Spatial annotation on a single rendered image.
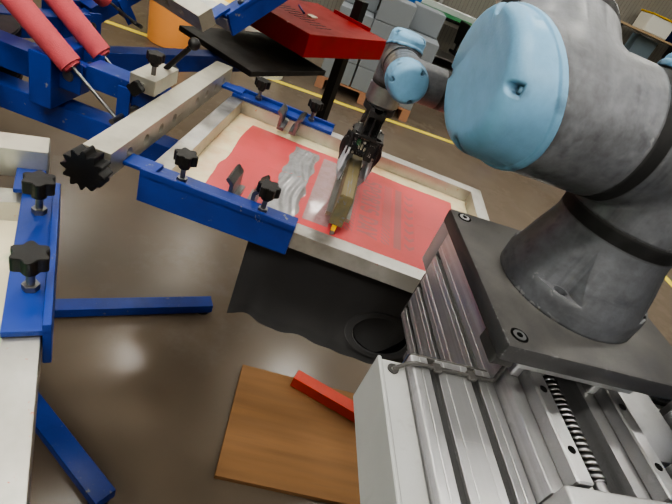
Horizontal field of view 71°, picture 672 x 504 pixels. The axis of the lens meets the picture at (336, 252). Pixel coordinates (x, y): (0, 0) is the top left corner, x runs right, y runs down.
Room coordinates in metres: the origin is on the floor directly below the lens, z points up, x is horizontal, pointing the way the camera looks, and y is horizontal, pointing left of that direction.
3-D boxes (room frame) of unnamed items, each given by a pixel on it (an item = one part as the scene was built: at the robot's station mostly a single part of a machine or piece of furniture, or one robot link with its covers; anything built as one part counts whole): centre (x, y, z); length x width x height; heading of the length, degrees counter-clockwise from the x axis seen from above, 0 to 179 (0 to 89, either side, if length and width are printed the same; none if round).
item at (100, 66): (0.99, 0.59, 1.02); 0.17 x 0.06 x 0.05; 96
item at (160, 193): (0.75, 0.24, 0.97); 0.30 x 0.05 x 0.07; 96
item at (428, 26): (5.45, 0.46, 0.53); 1.07 x 0.71 x 1.06; 98
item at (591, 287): (0.45, -0.24, 1.31); 0.15 x 0.15 x 0.10
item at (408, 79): (0.94, 0.00, 1.29); 0.11 x 0.11 x 0.08; 14
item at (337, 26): (2.23, 0.51, 1.06); 0.61 x 0.46 x 0.12; 156
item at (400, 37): (1.03, 0.04, 1.30); 0.09 x 0.08 x 0.11; 14
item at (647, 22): (10.34, -3.55, 1.91); 0.54 x 0.45 x 0.30; 105
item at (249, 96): (1.30, 0.30, 0.97); 0.30 x 0.05 x 0.07; 96
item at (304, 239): (1.05, 0.03, 0.97); 0.79 x 0.58 x 0.04; 96
